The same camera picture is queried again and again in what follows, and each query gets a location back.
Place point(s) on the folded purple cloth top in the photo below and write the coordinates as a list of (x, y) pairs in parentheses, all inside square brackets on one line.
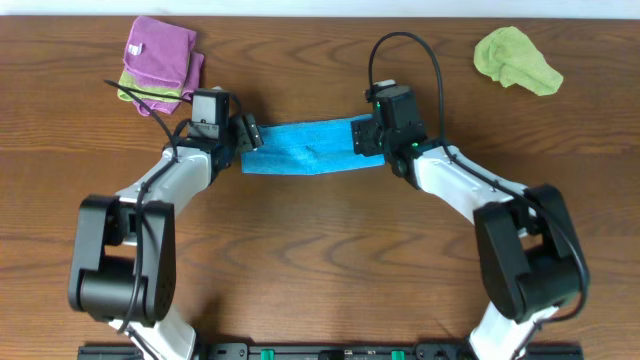
[(159, 51)]

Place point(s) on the crumpled green cloth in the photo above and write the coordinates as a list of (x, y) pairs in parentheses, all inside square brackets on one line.
[(508, 56)]

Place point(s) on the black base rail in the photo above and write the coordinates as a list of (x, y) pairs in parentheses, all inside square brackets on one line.
[(422, 351)]

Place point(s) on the blue microfibre cloth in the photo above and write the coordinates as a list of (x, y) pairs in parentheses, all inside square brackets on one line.
[(308, 149)]

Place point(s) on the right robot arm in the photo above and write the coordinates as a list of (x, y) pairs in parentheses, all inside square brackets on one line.
[(530, 258)]

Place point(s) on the folded green cloth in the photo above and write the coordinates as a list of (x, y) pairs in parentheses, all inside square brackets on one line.
[(150, 92)]

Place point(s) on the folded purple cloth bottom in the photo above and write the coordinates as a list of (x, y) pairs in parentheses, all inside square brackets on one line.
[(190, 84)]

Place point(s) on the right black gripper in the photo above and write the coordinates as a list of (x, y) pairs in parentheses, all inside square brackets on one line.
[(362, 137)]

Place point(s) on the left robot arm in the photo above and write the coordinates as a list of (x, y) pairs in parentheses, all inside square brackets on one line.
[(123, 270)]

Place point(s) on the folded purple cloth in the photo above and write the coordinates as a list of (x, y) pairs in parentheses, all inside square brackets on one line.
[(190, 84), (159, 51)]

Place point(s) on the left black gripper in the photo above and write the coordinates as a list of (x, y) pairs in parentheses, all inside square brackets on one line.
[(247, 132)]

